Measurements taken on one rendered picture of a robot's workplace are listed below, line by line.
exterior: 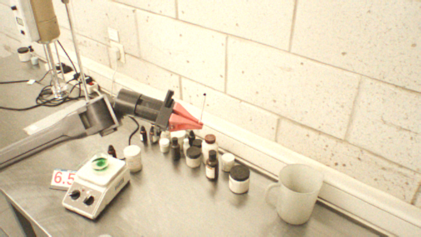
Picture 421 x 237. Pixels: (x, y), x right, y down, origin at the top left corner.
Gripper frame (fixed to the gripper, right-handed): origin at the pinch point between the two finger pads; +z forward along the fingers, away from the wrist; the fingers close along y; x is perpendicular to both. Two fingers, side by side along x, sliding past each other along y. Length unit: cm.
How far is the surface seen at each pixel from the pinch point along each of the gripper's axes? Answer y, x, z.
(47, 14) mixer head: -34, -29, -64
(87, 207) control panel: 21, -40, -27
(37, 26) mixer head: -30, -31, -66
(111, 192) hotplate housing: 14.6, -41.8, -22.1
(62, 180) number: 15, -50, -41
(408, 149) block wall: -15, -9, 55
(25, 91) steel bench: -25, -88, -90
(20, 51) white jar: -51, -102, -112
